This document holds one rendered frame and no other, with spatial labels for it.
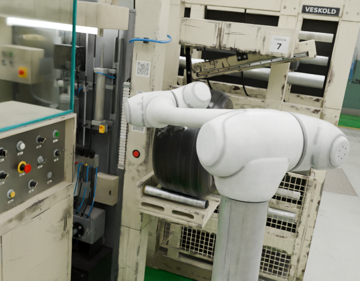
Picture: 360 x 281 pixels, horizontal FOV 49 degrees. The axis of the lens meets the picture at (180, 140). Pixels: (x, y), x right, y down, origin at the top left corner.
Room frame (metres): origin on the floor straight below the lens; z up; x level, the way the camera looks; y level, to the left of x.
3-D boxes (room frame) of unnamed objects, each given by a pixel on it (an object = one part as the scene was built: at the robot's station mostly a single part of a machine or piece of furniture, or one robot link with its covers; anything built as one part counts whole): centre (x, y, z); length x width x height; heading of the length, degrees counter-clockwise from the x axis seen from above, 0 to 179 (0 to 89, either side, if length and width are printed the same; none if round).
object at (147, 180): (2.05, 0.12, 0.90); 0.40 x 0.03 x 0.10; 162
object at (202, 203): (1.87, -0.01, 0.90); 0.35 x 0.05 x 0.05; 72
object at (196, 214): (1.87, 0.00, 0.83); 0.36 x 0.09 x 0.06; 72
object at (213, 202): (2.00, -0.05, 0.80); 0.37 x 0.36 x 0.02; 162
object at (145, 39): (2.06, 0.20, 1.66); 0.19 x 0.19 x 0.06; 72
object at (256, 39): (2.24, -0.26, 1.71); 0.61 x 0.25 x 0.15; 72
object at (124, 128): (2.06, 0.29, 1.19); 0.05 x 0.04 x 0.48; 162
